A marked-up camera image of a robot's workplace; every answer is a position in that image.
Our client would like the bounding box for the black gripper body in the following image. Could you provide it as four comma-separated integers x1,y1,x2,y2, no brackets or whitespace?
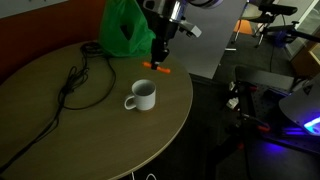
150,13,182,56

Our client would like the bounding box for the orange marker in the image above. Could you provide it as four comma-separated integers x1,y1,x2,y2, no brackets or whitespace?
142,61,172,75

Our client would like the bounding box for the white ceramic mug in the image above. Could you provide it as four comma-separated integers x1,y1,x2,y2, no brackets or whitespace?
123,78,157,112

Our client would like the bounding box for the green plastic bag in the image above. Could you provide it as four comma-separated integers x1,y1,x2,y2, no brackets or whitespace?
97,0,157,59

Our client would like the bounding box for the grey partition panel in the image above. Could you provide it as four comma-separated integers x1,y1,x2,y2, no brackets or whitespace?
168,0,250,80

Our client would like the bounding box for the orange seat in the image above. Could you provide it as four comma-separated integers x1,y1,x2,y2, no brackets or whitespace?
232,18,257,36

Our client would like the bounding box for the black robot mounting cart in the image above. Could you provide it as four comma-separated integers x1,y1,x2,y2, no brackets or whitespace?
229,64,320,159

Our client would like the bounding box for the black office chair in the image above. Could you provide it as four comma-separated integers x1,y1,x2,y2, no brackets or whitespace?
247,0,300,38

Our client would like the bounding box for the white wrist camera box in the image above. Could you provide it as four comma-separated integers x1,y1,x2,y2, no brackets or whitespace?
179,19,203,39

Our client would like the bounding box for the black cable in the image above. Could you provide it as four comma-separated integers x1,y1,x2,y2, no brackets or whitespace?
0,41,118,175

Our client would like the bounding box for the black clamp with orange handle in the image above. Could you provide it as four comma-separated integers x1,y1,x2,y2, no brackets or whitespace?
237,112,272,133
230,81,259,94

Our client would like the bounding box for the white floor cable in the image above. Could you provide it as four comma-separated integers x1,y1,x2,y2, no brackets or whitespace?
129,171,158,180

